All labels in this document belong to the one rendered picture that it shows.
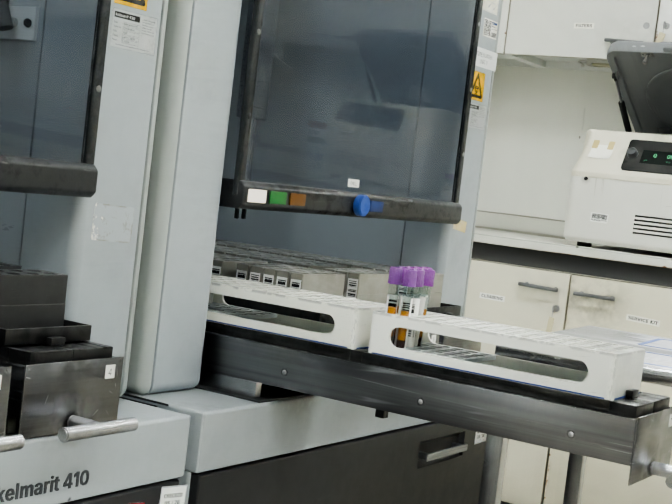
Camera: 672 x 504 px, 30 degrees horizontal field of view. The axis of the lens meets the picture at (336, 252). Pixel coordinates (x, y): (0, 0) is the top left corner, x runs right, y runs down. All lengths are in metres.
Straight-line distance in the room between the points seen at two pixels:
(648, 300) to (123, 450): 2.63
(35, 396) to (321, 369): 0.39
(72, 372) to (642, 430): 0.58
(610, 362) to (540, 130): 3.30
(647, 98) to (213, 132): 2.79
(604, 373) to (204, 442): 0.45
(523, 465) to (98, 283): 2.71
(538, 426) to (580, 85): 3.28
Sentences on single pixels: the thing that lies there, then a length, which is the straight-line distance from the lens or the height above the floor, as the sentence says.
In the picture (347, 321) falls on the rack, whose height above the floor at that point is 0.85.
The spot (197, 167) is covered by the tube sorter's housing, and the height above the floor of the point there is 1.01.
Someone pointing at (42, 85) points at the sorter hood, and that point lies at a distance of 1.28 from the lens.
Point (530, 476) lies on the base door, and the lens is 3.95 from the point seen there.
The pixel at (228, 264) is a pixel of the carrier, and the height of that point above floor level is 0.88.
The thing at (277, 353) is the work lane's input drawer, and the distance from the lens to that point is 1.51.
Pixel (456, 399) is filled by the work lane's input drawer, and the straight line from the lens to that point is 1.39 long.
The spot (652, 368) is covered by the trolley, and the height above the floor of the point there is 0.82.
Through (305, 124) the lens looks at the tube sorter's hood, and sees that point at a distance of 1.65.
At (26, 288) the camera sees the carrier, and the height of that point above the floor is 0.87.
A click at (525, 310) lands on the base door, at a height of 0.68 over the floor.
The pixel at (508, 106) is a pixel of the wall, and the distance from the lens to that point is 4.66.
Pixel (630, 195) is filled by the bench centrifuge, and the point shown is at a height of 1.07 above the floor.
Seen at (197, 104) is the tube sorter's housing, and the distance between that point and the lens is 1.48.
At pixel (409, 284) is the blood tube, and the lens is 1.43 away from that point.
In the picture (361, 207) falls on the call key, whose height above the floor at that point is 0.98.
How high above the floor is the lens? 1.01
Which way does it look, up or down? 3 degrees down
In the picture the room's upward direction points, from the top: 7 degrees clockwise
